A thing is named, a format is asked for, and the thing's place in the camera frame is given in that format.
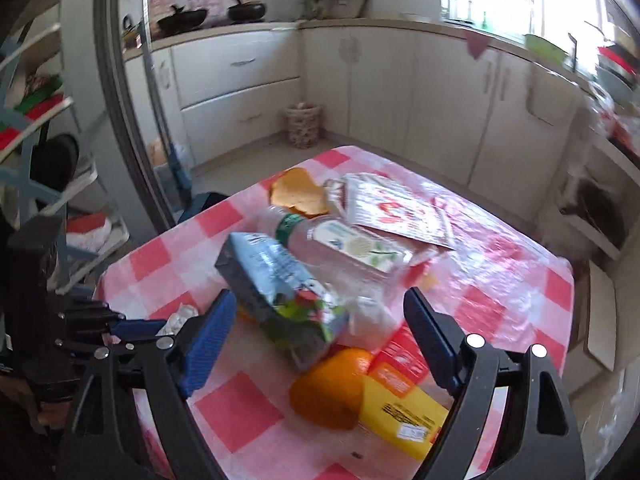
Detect large orange peel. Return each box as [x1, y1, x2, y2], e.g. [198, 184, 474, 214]
[288, 348, 373, 431]

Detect white red paper wrapper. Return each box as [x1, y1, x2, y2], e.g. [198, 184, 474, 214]
[323, 172, 454, 250]

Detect white kitchen cabinets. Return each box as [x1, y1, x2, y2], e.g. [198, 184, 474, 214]
[125, 21, 582, 222]

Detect yellow red snack packet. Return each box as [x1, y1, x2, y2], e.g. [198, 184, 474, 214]
[359, 323, 448, 460]

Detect blue dustpan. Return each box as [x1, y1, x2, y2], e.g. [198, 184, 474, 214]
[177, 192, 228, 223]

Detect blue juice carton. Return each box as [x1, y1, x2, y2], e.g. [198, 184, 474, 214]
[216, 232, 349, 372]

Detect black frying pan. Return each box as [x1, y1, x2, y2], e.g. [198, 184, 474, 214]
[560, 179, 626, 249]

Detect clear plastic bottle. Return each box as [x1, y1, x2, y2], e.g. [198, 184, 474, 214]
[257, 206, 422, 302]

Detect small orange peel piece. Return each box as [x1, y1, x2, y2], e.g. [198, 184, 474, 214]
[270, 167, 329, 218]

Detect white shelf rack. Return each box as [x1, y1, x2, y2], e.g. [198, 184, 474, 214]
[535, 104, 639, 266]

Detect floral waste basket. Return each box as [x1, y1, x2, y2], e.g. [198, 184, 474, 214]
[284, 102, 321, 148]

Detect black wok pan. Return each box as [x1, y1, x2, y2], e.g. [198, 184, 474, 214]
[157, 4, 208, 37]

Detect black pot on stove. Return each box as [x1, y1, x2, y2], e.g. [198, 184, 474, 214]
[227, 0, 267, 23]

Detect green bowl on counter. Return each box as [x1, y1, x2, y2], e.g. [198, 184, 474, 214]
[524, 34, 568, 66]

